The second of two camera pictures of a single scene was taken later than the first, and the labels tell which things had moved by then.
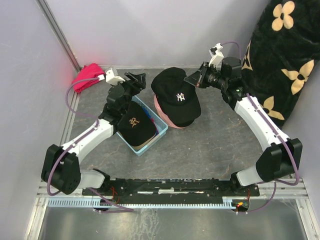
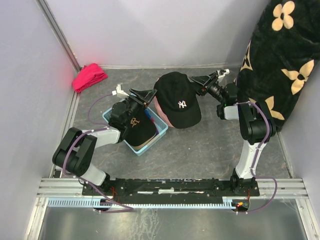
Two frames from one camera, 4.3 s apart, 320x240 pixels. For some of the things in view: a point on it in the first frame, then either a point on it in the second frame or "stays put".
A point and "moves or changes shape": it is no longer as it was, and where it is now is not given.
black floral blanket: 282,49 stays put
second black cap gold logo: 136,127 stays put
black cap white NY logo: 177,99 moves or changes shape
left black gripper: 136,86 -> 143,98
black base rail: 174,188 stays put
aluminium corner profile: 59,33 stays put
